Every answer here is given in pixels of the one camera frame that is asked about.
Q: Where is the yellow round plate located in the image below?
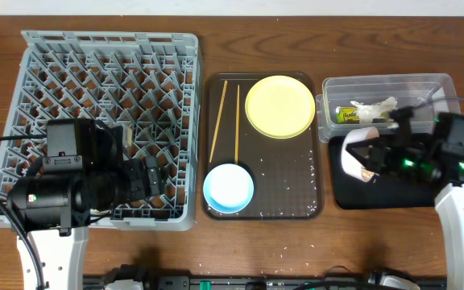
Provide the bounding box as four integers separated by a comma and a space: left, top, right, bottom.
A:
245, 75, 316, 139

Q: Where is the pink bowl with rice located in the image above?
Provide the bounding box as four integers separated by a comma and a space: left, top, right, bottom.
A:
341, 127, 379, 183

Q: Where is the white tissue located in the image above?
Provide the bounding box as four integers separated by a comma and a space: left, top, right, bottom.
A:
350, 97, 397, 123

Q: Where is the wooden chopstick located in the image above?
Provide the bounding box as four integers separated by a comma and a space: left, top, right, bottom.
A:
209, 80, 228, 163
234, 85, 241, 164

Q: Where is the black waste bin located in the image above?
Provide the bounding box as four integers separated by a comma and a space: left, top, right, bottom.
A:
328, 136, 435, 209

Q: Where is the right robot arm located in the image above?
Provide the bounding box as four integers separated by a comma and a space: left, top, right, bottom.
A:
341, 110, 464, 289

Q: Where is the blue bowl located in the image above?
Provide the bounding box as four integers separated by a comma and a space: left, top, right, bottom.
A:
203, 164, 255, 214

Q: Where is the clear plastic waste bin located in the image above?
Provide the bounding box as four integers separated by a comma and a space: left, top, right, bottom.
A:
316, 73, 461, 143

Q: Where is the green yellow snack wrapper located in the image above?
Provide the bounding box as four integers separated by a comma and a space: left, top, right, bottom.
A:
334, 105, 390, 124

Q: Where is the dark brown serving tray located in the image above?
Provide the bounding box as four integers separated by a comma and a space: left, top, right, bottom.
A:
202, 72, 324, 221

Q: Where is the grey plastic dish rack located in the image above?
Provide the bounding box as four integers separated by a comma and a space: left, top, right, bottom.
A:
0, 31, 203, 231

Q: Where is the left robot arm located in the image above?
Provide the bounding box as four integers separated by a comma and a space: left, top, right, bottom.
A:
6, 118, 165, 289

